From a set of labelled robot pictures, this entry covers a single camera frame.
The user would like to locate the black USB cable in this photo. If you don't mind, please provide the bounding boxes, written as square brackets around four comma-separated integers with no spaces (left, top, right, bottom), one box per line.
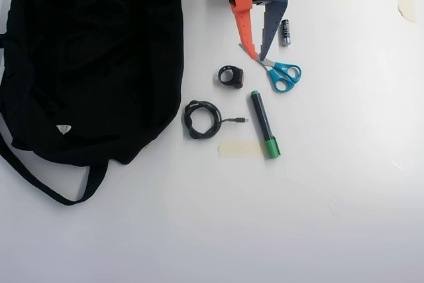
[184,99,249,141]

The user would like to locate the black smartwatch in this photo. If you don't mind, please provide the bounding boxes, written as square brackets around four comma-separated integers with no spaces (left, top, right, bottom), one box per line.
[217,65,245,90]

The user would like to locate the beige masking tape piece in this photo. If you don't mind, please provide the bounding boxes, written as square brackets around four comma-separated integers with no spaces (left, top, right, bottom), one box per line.
[217,140,266,160]
[396,0,417,24]

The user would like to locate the black marker with green cap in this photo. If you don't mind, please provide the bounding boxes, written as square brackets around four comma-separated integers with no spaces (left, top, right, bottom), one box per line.
[248,89,282,160]

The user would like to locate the black fabric bag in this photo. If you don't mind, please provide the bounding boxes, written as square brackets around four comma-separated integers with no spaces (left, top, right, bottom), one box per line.
[0,0,185,207]

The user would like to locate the black AA battery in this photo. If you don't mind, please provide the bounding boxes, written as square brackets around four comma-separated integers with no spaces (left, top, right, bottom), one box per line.
[280,19,293,47]

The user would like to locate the blue-handled scissors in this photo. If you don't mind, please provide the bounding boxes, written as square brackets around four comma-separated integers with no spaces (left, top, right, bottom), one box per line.
[238,42,303,93]

